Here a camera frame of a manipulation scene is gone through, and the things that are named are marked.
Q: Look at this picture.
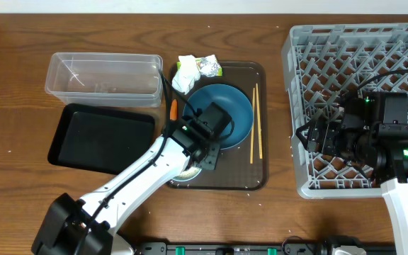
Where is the dark brown serving tray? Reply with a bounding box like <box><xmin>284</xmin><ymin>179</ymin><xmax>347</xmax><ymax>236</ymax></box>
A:
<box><xmin>168</xmin><ymin>61</ymin><xmax>268</xmax><ymax>191</ymax></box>

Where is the crumpled white napkin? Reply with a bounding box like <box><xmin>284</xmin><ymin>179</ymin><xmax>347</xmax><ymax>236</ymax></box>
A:
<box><xmin>172</xmin><ymin>55</ymin><xmax>200</xmax><ymax>94</ymax></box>

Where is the orange carrot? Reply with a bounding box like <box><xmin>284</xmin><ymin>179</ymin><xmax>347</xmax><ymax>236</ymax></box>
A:
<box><xmin>169</xmin><ymin>99</ymin><xmax>178</xmax><ymax>120</ymax></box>

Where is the grey dishwasher rack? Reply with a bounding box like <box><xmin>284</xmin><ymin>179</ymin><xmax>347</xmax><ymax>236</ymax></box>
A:
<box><xmin>281</xmin><ymin>23</ymin><xmax>408</xmax><ymax>199</ymax></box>

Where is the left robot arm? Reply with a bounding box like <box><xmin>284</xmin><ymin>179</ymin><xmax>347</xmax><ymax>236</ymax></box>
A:
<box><xmin>31</xmin><ymin>103</ymin><xmax>234</xmax><ymax>254</ymax></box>

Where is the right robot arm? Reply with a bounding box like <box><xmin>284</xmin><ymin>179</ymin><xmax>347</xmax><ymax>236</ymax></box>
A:
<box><xmin>295</xmin><ymin>92</ymin><xmax>408</xmax><ymax>254</ymax></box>

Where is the wooden chopstick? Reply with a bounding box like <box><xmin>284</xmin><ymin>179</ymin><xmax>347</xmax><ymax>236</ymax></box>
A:
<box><xmin>255</xmin><ymin>83</ymin><xmax>263</xmax><ymax>159</ymax></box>
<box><xmin>249</xmin><ymin>88</ymin><xmax>256</xmax><ymax>164</ymax></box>

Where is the black plastic tray bin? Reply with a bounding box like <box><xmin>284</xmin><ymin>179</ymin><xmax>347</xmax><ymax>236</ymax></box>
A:
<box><xmin>47</xmin><ymin>103</ymin><xmax>155</xmax><ymax>175</ymax></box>

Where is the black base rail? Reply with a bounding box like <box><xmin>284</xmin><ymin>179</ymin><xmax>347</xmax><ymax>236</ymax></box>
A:
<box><xmin>135</xmin><ymin>236</ymin><xmax>397</xmax><ymax>255</ymax></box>

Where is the dark blue plate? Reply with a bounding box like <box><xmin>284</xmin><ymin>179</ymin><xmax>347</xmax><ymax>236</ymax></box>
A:
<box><xmin>182</xmin><ymin>84</ymin><xmax>253</xmax><ymax>149</ymax></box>

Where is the light blue rice bowl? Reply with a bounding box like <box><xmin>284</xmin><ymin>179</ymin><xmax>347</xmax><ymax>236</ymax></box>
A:
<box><xmin>171</xmin><ymin>166</ymin><xmax>202</xmax><ymax>182</ymax></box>

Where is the clear plastic bin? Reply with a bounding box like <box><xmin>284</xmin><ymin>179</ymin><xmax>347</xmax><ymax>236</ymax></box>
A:
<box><xmin>45</xmin><ymin>52</ymin><xmax>163</xmax><ymax>108</ymax></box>

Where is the foil snack wrapper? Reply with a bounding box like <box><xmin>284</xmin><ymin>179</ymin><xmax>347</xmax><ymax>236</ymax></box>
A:
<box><xmin>194</xmin><ymin>55</ymin><xmax>222</xmax><ymax>77</ymax></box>

